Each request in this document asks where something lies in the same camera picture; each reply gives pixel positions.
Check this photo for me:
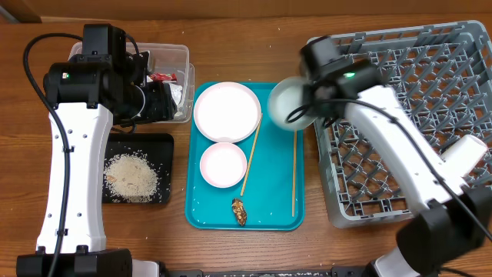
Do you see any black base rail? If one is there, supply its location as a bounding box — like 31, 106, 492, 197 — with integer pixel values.
162, 266, 370, 277

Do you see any large white plate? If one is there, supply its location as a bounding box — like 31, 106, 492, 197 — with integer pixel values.
193, 82, 262, 143

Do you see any red snack wrapper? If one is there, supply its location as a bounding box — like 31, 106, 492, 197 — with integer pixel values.
148, 73, 178, 83

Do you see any brown food scrap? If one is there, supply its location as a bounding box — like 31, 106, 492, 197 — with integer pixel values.
231, 199, 248, 226

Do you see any white cup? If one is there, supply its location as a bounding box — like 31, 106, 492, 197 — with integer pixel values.
441, 135, 488, 177

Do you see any pile of rice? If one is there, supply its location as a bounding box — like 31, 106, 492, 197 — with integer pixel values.
104, 152, 159, 202

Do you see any teal serving tray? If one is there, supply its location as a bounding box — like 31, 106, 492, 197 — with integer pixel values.
184, 81, 306, 232

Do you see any black plastic tray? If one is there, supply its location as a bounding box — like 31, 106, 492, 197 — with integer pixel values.
102, 134, 174, 205

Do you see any right wooden chopstick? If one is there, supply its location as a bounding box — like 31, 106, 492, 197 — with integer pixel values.
291, 132, 298, 217

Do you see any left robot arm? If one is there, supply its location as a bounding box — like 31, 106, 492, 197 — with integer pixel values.
16, 24, 176, 276

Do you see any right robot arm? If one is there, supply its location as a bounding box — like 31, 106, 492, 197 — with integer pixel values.
291, 36, 491, 276

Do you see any pink small bowl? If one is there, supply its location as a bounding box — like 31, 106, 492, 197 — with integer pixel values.
200, 142, 248, 189

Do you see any wooden chopstick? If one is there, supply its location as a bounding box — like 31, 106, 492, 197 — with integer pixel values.
240, 113, 263, 197
291, 132, 298, 217

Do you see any left wooden chopstick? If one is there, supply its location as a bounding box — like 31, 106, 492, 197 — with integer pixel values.
240, 113, 263, 197

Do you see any grey dishwasher rack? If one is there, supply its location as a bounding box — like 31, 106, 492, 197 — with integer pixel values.
314, 21, 491, 229

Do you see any clear plastic bin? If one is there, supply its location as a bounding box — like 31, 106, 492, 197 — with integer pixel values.
45, 35, 193, 127

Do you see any grey-green bowl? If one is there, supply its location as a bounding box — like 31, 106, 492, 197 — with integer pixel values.
268, 76, 316, 131

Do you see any white napkin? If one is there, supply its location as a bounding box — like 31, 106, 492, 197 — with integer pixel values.
169, 83, 183, 116

